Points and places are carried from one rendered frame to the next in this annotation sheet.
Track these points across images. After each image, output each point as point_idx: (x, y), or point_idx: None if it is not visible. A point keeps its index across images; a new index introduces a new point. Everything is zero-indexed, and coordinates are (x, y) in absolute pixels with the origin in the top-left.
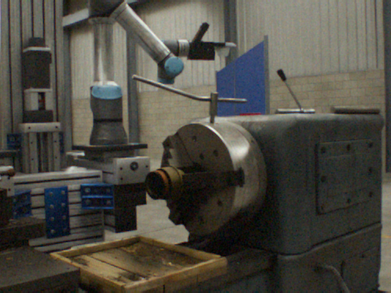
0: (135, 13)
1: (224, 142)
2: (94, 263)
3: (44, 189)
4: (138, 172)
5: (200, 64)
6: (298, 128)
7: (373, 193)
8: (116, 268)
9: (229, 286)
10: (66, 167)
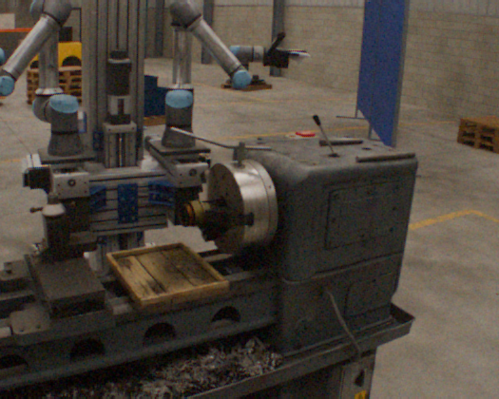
0: (208, 28)
1: (240, 190)
2: (135, 267)
3: (117, 185)
4: (196, 178)
5: None
6: (309, 182)
7: (396, 227)
8: (148, 275)
9: (234, 299)
10: (143, 159)
